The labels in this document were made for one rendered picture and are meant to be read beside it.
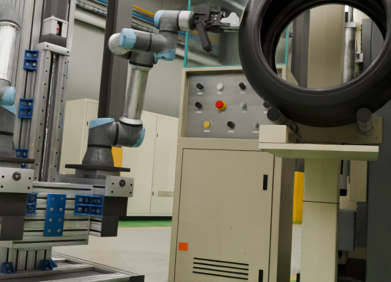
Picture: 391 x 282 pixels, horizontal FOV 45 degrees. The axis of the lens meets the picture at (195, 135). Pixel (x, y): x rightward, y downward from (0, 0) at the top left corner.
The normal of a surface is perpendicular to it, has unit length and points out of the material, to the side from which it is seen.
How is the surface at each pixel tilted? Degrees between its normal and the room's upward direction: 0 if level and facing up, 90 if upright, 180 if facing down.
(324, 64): 90
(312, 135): 90
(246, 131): 90
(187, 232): 90
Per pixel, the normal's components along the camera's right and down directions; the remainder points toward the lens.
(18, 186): 0.73, -0.03
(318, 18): -0.35, -0.13
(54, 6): 0.04, -0.11
